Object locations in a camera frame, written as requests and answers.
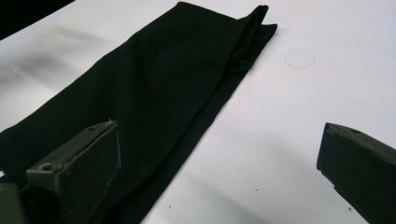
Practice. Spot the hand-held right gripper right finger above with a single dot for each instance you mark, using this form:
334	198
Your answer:
364	174

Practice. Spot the black tank top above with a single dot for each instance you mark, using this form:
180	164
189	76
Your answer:
162	93

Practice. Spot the thin grey thread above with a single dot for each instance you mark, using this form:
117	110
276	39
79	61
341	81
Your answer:
299	68

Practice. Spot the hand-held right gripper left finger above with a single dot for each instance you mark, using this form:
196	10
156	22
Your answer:
84	168

